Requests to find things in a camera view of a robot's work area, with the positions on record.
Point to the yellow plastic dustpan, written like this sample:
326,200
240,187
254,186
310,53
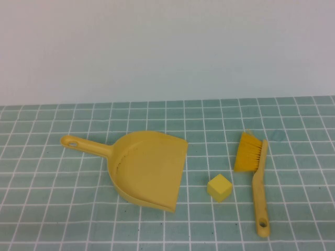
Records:
149,170

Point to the green white-grid tablecloth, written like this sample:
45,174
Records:
78,222

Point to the small yellow cube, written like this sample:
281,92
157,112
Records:
220,188

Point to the yellow hand brush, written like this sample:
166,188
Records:
258,188

